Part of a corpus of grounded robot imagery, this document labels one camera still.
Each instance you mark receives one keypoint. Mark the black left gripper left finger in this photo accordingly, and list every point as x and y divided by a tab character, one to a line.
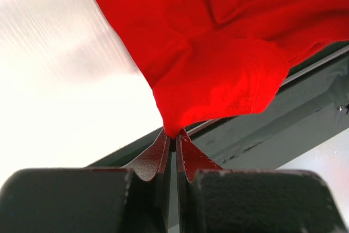
131	198

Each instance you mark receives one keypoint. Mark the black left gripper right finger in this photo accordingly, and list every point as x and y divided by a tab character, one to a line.
214	199

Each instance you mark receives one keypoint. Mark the red t shirt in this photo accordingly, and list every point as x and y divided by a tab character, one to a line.
207	59

